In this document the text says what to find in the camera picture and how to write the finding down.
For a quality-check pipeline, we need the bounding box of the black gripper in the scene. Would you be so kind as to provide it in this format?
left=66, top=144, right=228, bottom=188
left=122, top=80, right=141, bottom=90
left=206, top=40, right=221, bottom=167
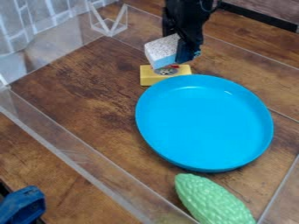
left=162, top=0, right=214, bottom=64

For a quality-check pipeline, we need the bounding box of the white speckled foam block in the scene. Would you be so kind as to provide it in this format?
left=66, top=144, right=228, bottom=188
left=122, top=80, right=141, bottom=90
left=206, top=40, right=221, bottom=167
left=144, top=34, right=180, bottom=69

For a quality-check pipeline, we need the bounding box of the yellow rectangular box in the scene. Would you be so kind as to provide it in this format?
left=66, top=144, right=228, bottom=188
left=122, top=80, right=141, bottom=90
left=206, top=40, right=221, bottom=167
left=140, top=65, right=192, bottom=86

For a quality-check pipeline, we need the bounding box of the blue round tray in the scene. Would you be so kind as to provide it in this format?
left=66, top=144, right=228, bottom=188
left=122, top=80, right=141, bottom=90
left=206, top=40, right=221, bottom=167
left=134, top=74, right=273, bottom=172

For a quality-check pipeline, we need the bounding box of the white grid curtain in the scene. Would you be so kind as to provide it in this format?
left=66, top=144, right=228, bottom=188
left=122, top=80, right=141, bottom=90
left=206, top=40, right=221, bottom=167
left=0, top=0, right=117, bottom=57

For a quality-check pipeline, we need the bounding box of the green bitter gourd toy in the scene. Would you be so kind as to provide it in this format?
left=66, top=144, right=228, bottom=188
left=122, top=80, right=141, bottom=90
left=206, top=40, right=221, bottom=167
left=174, top=173, right=256, bottom=224

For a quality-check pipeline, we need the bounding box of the black cable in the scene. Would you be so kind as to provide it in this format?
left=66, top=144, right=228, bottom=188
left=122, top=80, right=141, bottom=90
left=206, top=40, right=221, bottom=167
left=198, top=0, right=222, bottom=13

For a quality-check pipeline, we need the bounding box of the clear acrylic enclosure wall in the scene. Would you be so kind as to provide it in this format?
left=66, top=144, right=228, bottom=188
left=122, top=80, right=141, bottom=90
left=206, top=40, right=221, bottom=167
left=0, top=0, right=299, bottom=224

